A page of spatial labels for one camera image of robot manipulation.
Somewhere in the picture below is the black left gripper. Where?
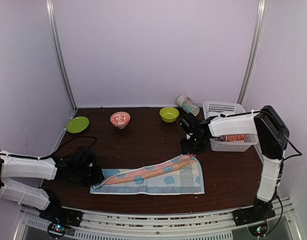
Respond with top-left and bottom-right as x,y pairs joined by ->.
73,164 -> 104,187

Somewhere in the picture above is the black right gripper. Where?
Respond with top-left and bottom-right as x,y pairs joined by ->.
180,134 -> 206,155

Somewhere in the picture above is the white perforated plastic basket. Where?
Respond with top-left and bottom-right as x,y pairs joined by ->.
202,101 -> 259,152

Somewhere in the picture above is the orange bunny towel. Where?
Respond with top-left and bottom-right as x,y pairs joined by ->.
222,134 -> 247,142

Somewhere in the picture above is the blue mickey dotted towel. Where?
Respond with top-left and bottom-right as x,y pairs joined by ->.
89,154 -> 205,196

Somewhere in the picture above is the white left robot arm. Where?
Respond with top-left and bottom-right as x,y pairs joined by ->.
0,146 -> 104,222

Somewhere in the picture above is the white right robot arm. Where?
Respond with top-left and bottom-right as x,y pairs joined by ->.
178,105 -> 289,221

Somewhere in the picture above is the green plastic bowl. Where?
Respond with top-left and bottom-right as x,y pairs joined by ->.
159,107 -> 179,123

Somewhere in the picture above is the tall illustrated ceramic cup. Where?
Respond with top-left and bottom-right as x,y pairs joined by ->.
176,94 -> 200,117

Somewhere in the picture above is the green plastic plate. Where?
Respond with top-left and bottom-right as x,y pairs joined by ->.
66,116 -> 90,134

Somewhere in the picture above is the red patterned ceramic bowl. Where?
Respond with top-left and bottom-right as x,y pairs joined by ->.
110,111 -> 131,129

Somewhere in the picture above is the left circuit board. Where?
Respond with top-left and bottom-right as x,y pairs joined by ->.
47,223 -> 69,239

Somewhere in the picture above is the circuit board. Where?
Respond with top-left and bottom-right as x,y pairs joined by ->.
47,223 -> 69,239
247,222 -> 269,238

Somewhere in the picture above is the right circuit board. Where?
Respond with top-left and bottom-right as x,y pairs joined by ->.
247,222 -> 269,238

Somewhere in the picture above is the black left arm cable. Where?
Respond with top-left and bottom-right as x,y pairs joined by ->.
0,136 -> 98,161

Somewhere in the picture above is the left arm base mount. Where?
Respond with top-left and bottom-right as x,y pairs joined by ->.
38,190 -> 83,227

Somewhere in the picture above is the front aluminium rail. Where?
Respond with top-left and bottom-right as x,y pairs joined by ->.
13,197 -> 302,240

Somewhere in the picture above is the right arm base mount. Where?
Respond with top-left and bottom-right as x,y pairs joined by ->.
232,197 -> 276,226

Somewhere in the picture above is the right aluminium frame post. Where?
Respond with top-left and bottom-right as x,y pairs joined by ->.
237,0 -> 268,106

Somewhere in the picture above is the aluminium frame post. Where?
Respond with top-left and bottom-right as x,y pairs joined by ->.
237,0 -> 268,106
45,0 -> 78,111

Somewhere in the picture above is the left aluminium frame post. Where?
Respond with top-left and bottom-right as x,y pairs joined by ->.
45,0 -> 78,111

